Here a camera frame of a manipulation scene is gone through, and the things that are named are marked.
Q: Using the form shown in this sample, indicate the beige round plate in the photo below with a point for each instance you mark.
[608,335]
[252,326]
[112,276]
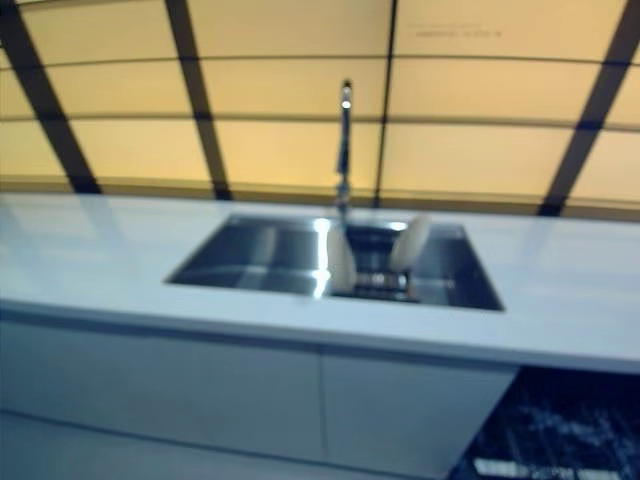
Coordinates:
[341,265]
[410,245]

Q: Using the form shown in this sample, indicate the black dishwasher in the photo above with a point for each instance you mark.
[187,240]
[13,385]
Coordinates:
[550,425]

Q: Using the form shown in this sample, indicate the black sink dish rack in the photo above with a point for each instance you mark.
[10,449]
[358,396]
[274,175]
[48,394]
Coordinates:
[375,265]

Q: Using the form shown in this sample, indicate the stainless steel sink basin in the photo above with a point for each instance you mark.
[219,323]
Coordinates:
[240,260]

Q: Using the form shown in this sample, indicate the chrome gooseneck kitchen faucet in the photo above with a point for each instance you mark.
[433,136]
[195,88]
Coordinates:
[345,150]

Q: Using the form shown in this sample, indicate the yellow backlit panel window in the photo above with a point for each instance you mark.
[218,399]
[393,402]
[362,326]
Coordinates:
[280,100]

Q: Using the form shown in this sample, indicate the white cabinet door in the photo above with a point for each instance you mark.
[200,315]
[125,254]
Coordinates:
[410,415]
[150,390]

